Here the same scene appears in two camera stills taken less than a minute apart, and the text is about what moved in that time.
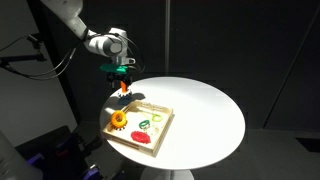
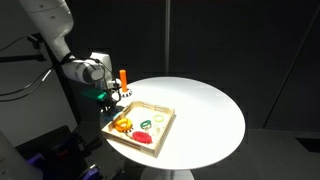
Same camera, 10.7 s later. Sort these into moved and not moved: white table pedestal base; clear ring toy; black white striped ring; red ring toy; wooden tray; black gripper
Moved: black white striped ring; black gripper
Not moved: clear ring toy; red ring toy; wooden tray; white table pedestal base
